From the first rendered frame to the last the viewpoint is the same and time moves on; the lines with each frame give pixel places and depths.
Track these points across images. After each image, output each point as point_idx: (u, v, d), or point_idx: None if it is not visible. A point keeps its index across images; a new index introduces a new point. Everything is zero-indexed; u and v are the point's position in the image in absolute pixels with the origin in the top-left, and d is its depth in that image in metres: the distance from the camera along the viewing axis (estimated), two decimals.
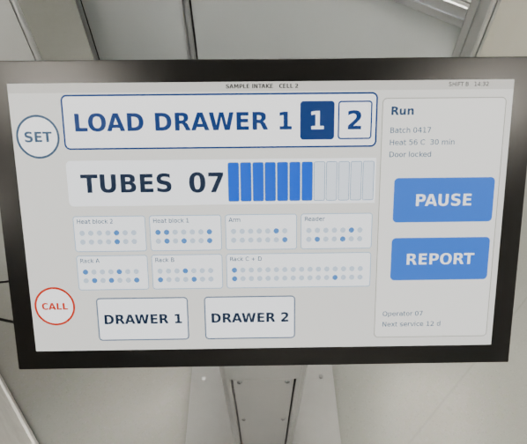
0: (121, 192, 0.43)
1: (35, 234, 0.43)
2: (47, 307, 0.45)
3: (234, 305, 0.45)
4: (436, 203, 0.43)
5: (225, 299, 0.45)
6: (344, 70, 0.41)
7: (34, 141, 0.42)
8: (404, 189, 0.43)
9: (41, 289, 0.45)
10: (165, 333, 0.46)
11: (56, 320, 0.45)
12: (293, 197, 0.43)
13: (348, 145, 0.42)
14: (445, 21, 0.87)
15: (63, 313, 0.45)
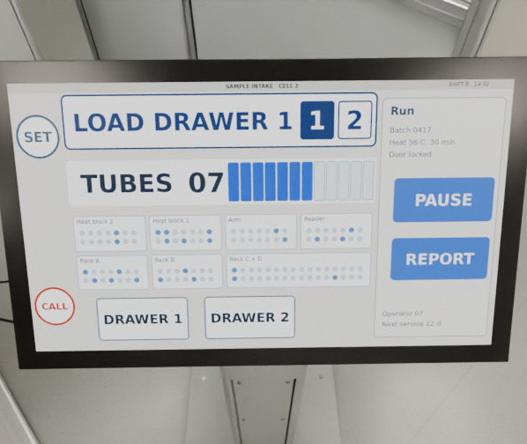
0: (121, 192, 0.43)
1: (35, 234, 0.43)
2: (47, 307, 0.45)
3: (234, 305, 0.45)
4: (436, 203, 0.43)
5: (225, 299, 0.45)
6: (344, 70, 0.41)
7: (34, 141, 0.42)
8: (404, 189, 0.43)
9: (41, 289, 0.45)
10: (165, 333, 0.46)
11: (56, 320, 0.45)
12: (293, 197, 0.43)
13: (348, 145, 0.42)
14: (445, 21, 0.87)
15: (63, 313, 0.45)
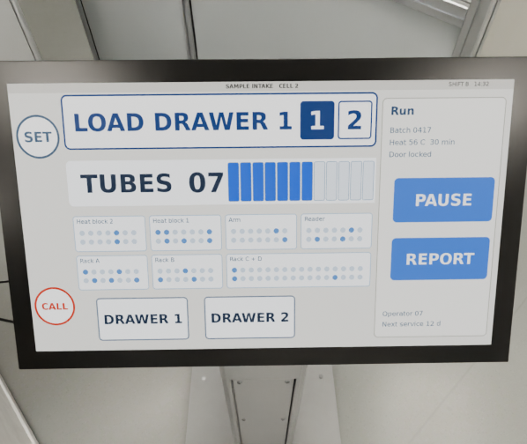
0: (121, 192, 0.43)
1: (35, 234, 0.43)
2: (47, 307, 0.45)
3: (234, 305, 0.45)
4: (436, 203, 0.43)
5: (225, 299, 0.45)
6: (344, 70, 0.41)
7: (34, 141, 0.42)
8: (404, 189, 0.43)
9: (41, 289, 0.45)
10: (165, 333, 0.46)
11: (56, 320, 0.45)
12: (293, 197, 0.43)
13: (348, 145, 0.42)
14: (445, 21, 0.87)
15: (63, 313, 0.45)
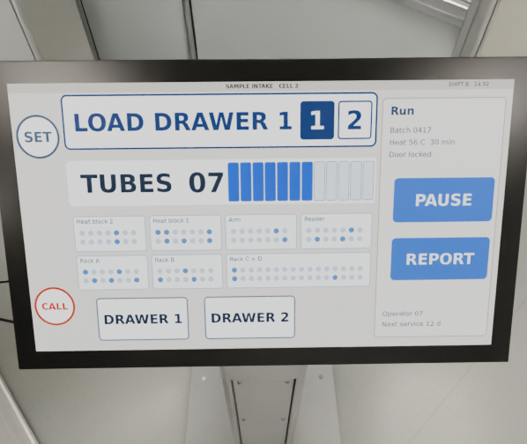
0: (121, 192, 0.43)
1: (35, 234, 0.43)
2: (47, 307, 0.45)
3: (234, 305, 0.45)
4: (436, 203, 0.43)
5: (225, 299, 0.45)
6: (344, 70, 0.41)
7: (34, 141, 0.42)
8: (404, 189, 0.43)
9: (41, 289, 0.45)
10: (165, 333, 0.46)
11: (56, 320, 0.45)
12: (293, 197, 0.43)
13: (348, 145, 0.42)
14: (445, 21, 0.87)
15: (63, 313, 0.45)
